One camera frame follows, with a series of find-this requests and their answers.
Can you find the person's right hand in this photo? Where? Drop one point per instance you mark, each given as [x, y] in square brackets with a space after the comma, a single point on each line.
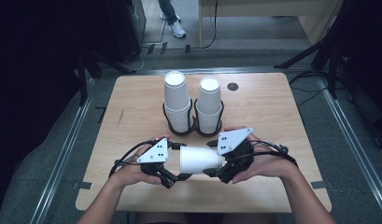
[269, 163]

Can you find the single white paper cup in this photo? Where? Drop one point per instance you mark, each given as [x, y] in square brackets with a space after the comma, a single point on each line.
[198, 159]

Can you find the black cabinet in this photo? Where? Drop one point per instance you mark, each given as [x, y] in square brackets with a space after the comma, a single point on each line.
[123, 28]

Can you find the person's left hand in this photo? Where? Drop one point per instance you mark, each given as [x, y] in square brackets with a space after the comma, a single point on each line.
[129, 172]

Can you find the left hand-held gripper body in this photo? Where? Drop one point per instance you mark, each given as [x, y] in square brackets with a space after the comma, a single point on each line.
[156, 154]

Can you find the dark round table grommet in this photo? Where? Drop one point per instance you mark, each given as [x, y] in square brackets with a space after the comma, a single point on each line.
[233, 86]

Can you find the light wooden desk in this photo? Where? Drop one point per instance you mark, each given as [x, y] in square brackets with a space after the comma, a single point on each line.
[257, 7]

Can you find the grey tape piece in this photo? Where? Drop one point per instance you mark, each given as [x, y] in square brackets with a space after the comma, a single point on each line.
[322, 184]
[83, 185]

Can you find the stack of white paper cups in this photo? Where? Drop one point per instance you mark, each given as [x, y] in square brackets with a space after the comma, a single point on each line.
[176, 93]
[209, 98]

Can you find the black tape strip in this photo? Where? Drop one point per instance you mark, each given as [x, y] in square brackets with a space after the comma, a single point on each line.
[187, 48]
[164, 48]
[151, 48]

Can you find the black tripod stand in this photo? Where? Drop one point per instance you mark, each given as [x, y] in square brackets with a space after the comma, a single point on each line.
[86, 68]
[322, 46]

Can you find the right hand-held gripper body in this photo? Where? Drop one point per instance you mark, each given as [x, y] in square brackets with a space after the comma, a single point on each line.
[232, 141]

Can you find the black curtain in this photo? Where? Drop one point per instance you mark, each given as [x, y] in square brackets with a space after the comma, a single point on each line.
[30, 77]

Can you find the metal floor rail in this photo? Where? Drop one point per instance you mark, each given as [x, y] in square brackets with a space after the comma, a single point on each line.
[64, 149]
[350, 133]

